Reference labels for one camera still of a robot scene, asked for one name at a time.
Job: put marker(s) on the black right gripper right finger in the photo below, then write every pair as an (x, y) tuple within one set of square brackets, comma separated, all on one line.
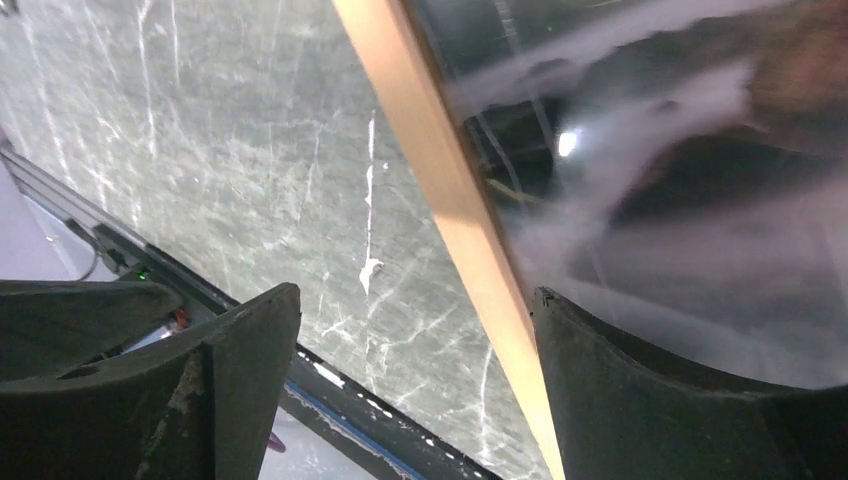
[(623, 408)]

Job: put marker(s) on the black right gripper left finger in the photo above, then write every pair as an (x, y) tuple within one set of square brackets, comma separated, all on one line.
[(198, 404)]

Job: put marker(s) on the light wooden picture frame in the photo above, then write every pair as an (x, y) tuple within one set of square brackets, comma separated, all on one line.
[(407, 80)]

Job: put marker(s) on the clear acrylic glass sheet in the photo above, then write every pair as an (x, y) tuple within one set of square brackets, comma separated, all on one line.
[(676, 168)]

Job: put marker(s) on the aluminium extrusion rail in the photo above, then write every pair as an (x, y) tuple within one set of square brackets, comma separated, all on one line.
[(67, 204)]

